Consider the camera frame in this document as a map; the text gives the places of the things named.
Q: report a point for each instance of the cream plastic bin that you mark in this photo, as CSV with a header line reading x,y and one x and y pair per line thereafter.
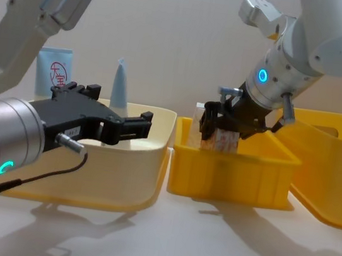
x,y
119,175

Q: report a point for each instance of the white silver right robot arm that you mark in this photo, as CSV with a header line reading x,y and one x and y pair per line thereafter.
x,y
315,33

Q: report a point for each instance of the large yellow plastic bin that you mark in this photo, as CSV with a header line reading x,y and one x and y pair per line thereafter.
x,y
337,170

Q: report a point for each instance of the blue tube with red print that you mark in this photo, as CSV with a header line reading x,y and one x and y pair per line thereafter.
x,y
44,84

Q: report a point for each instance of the small yellow plastic bin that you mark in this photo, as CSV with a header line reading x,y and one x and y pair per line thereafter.
x,y
227,177

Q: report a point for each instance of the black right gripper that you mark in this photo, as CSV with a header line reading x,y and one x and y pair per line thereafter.
x,y
246,116

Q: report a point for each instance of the clear plastic package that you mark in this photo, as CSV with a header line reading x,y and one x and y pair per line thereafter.
x,y
196,131

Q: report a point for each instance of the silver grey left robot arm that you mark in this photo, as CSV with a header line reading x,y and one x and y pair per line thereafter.
x,y
4,136

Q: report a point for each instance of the plain pale blue tube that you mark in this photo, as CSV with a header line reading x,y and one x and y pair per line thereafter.
x,y
120,92

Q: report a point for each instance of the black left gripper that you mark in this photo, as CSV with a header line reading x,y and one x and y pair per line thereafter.
x,y
74,114

